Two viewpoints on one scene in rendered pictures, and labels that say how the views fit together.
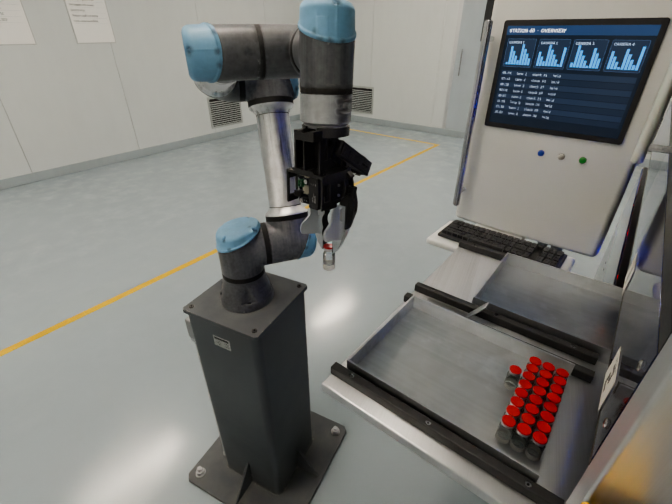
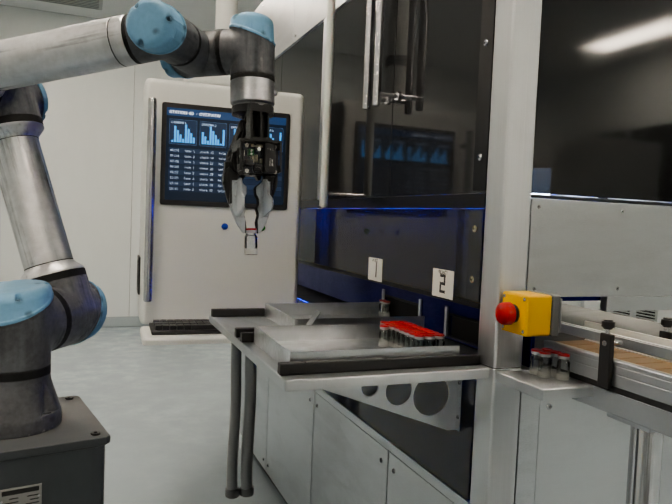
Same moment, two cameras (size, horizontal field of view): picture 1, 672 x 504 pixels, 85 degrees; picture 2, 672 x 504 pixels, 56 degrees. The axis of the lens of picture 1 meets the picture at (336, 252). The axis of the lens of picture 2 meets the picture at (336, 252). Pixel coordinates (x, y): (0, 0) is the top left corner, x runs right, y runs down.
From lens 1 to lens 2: 0.94 m
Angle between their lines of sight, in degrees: 63
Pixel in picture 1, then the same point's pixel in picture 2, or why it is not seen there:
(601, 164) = (277, 229)
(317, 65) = (265, 56)
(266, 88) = (26, 104)
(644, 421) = (504, 226)
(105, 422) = not seen: outside the picture
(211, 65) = (179, 37)
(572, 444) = not seen: hidden behind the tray
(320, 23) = (267, 29)
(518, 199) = (213, 280)
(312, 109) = (261, 88)
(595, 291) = (342, 313)
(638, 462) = (508, 254)
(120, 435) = not seen: outside the picture
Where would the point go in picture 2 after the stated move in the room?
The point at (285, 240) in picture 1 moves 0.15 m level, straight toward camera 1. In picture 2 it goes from (81, 302) to (150, 310)
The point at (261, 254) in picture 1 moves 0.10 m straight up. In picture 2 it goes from (62, 322) to (63, 263)
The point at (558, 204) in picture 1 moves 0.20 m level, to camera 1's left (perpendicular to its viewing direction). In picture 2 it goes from (252, 275) to (210, 279)
